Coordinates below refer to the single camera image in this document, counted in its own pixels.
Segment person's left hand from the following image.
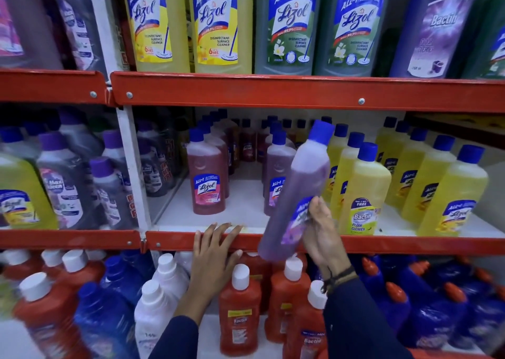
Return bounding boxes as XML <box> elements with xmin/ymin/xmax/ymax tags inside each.
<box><xmin>185</xmin><ymin>222</ymin><xmax>245</xmax><ymax>306</ymax></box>

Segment person's right hand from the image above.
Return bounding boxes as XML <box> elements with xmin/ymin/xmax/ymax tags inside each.
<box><xmin>302</xmin><ymin>196</ymin><xmax>352</xmax><ymax>279</ymax></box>

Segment white bottle white cap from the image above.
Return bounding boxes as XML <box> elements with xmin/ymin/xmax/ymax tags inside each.
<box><xmin>134</xmin><ymin>279</ymin><xmax>179</xmax><ymax>359</ymax></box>
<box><xmin>173</xmin><ymin>251</ymin><xmax>194</xmax><ymax>276</ymax></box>
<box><xmin>151</xmin><ymin>253</ymin><xmax>191</xmax><ymax>301</ymax></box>

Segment group of orange white-capped bottles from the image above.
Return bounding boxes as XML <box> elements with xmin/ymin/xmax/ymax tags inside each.
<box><xmin>0</xmin><ymin>248</ymin><xmax>107</xmax><ymax>359</ymax></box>
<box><xmin>219</xmin><ymin>251</ymin><xmax>329</xmax><ymax>359</ymax></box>

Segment purple cleaner bottle violet label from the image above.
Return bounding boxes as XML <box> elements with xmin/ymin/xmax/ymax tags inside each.
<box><xmin>257</xmin><ymin>120</ymin><xmax>336</xmax><ymax>263</ymax></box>

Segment yellow cleaner bottle pale label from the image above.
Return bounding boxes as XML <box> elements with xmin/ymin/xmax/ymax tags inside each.
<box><xmin>338</xmin><ymin>141</ymin><xmax>392</xmax><ymax>236</ymax></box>

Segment row of purple bottles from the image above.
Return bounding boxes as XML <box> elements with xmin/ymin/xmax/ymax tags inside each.
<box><xmin>261</xmin><ymin>114</ymin><xmax>297</xmax><ymax>216</ymax></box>

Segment row of small dark bottles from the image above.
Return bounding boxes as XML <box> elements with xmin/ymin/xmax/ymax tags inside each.
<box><xmin>233</xmin><ymin>116</ymin><xmax>310</xmax><ymax>163</ymax></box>

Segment group of blue orange-capped bottles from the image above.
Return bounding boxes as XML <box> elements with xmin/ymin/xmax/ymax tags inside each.
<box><xmin>355</xmin><ymin>254</ymin><xmax>505</xmax><ymax>352</ymax></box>

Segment rows of yellow bottles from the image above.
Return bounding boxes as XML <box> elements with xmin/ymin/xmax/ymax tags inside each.
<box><xmin>321</xmin><ymin>116</ymin><xmax>490</xmax><ymax>238</ymax></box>

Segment red metal shelf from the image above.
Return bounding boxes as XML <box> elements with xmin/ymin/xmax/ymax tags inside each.
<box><xmin>0</xmin><ymin>0</ymin><xmax>505</xmax><ymax>359</ymax></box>

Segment group of purple-capped grey bottles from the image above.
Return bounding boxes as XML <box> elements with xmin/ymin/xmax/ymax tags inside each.
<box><xmin>35</xmin><ymin>108</ymin><xmax>182</xmax><ymax>231</ymax></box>

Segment yellow-green bottle blue cap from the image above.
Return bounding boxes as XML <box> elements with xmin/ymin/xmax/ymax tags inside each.
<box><xmin>0</xmin><ymin>151</ymin><xmax>59</xmax><ymax>231</ymax></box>

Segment large grey-green cleaner bottle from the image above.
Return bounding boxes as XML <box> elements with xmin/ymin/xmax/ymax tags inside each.
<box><xmin>314</xmin><ymin>0</ymin><xmax>395</xmax><ymax>78</ymax></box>
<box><xmin>254</xmin><ymin>0</ymin><xmax>325</xmax><ymax>75</ymax></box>

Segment large violet cleaner bottle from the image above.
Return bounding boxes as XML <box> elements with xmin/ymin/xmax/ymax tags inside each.
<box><xmin>389</xmin><ymin>0</ymin><xmax>483</xmax><ymax>79</ymax></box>

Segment large yellow cleaner bottle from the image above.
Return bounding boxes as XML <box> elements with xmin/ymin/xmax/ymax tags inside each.
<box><xmin>120</xmin><ymin>0</ymin><xmax>191</xmax><ymax>73</ymax></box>
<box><xmin>187</xmin><ymin>0</ymin><xmax>254</xmax><ymax>74</ymax></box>

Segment large dark green bottle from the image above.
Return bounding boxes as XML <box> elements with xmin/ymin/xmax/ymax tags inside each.
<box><xmin>461</xmin><ymin>0</ymin><xmax>505</xmax><ymax>80</ymax></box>

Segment large grey bottle purple label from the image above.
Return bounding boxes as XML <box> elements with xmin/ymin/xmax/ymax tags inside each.
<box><xmin>50</xmin><ymin>0</ymin><xmax>107</xmax><ymax>73</ymax></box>

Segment large mauve bottle pink label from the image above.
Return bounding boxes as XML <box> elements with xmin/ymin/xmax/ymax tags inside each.
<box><xmin>0</xmin><ymin>0</ymin><xmax>64</xmax><ymax>70</ymax></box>

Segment person's left forearm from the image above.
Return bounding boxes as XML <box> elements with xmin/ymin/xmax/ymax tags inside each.
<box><xmin>148</xmin><ymin>295</ymin><xmax>217</xmax><ymax>359</ymax></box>

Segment person's right forearm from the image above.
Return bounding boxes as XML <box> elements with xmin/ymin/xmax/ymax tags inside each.
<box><xmin>322</xmin><ymin>270</ymin><xmax>413</xmax><ymax>359</ymax></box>

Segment black wrist band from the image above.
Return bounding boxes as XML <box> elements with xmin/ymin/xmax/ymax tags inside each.
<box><xmin>333</xmin><ymin>272</ymin><xmax>359</xmax><ymax>289</ymax></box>

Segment dark maroon side rack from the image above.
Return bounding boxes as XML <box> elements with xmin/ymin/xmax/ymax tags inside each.
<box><xmin>404</xmin><ymin>112</ymin><xmax>505</xmax><ymax>151</ymax></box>

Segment thin dark thread bracelet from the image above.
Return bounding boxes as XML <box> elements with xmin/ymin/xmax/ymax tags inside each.
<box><xmin>320</xmin><ymin>266</ymin><xmax>356</xmax><ymax>294</ymax></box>

